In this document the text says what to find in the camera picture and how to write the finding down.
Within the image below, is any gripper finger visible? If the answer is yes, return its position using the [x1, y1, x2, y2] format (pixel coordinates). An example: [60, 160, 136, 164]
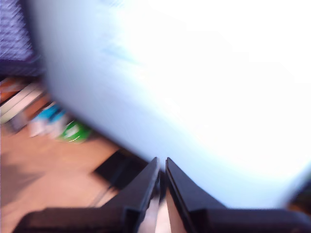
[166, 157, 243, 233]
[97, 157, 161, 233]

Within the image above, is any green white snack bag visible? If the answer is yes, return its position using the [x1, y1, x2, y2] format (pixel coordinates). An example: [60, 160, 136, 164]
[57, 121, 92, 144]

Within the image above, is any black Huawei computer monitor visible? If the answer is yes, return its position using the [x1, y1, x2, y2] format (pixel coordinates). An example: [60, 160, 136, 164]
[25, 0, 311, 211]

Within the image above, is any white blue small box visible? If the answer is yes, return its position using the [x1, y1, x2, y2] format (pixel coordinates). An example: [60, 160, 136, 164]
[46, 104, 68, 139]
[28, 113, 51, 138]

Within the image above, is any green labelled box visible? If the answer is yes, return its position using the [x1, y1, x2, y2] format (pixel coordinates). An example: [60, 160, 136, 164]
[0, 83, 48, 133]

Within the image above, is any black monitor with dark screen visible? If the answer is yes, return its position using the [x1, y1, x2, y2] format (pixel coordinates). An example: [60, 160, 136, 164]
[0, 0, 43, 77]

